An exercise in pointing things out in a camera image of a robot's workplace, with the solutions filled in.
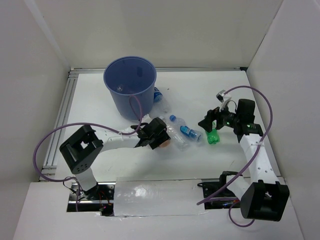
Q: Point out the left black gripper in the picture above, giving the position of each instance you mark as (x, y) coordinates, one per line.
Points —
(163, 136)

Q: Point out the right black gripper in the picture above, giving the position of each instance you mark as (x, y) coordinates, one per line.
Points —
(212, 114)

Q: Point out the orange juice bottle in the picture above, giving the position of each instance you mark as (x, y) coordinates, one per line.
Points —
(165, 144)

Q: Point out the green soda bottle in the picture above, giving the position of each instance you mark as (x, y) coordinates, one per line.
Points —
(213, 136)

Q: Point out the clear bottle white cap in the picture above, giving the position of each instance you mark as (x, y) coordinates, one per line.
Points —
(177, 138)

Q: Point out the clear bottle blue cap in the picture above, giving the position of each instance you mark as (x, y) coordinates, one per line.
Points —
(191, 134)

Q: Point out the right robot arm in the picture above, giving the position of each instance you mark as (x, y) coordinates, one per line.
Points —
(264, 198)

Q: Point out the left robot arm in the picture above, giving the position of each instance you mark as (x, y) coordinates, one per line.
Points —
(82, 148)

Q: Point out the blue label bottle behind bin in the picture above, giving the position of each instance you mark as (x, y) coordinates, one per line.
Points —
(160, 102)

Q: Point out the blue plastic bin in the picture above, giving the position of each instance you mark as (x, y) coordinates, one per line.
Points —
(137, 73)

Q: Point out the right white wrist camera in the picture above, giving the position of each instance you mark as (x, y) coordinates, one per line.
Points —
(224, 98)

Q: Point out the back aluminium rail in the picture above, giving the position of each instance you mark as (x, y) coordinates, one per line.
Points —
(165, 69)

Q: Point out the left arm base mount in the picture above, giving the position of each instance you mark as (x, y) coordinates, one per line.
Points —
(100, 200)

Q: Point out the left aluminium rail frame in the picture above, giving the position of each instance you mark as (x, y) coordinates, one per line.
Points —
(51, 160)

